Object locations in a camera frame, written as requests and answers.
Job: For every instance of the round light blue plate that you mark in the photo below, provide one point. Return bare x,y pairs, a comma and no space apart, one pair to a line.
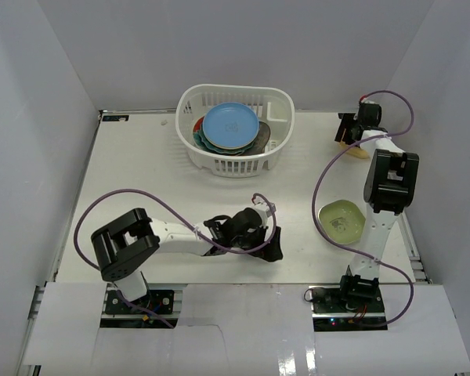
230,126

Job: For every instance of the teal scalloped plate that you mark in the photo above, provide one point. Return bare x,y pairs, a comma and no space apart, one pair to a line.
199,140

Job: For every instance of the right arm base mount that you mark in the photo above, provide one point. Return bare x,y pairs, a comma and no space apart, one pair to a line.
332,314

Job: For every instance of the green square dish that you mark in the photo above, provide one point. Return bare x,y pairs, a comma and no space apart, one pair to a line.
342,221

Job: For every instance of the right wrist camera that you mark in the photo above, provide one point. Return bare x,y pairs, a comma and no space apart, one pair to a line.
364,100

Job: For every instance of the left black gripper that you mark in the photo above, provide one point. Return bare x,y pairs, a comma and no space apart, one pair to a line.
269,243

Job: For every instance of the grey deer pattern plate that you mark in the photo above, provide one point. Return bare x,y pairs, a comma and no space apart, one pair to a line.
261,139

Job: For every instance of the yellow square dish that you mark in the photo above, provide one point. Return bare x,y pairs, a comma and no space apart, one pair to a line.
354,151

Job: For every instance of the round yellow plate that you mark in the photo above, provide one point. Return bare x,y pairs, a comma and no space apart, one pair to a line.
225,151

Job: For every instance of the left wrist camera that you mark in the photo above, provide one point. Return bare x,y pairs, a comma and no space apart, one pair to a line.
264,207

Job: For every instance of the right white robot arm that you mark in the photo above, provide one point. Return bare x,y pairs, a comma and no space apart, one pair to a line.
388,190

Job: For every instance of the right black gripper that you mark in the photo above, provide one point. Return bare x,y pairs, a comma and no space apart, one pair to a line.
348,121

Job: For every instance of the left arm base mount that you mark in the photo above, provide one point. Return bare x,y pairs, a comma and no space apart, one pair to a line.
158,309

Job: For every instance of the white plastic dish basket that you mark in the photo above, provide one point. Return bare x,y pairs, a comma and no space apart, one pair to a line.
272,106

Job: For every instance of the red teal floral plate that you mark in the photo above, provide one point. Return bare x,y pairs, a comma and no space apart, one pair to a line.
197,126

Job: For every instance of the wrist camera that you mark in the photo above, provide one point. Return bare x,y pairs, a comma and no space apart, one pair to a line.
364,100
264,207

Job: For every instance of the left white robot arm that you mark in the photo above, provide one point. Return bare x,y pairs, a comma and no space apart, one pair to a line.
123,245

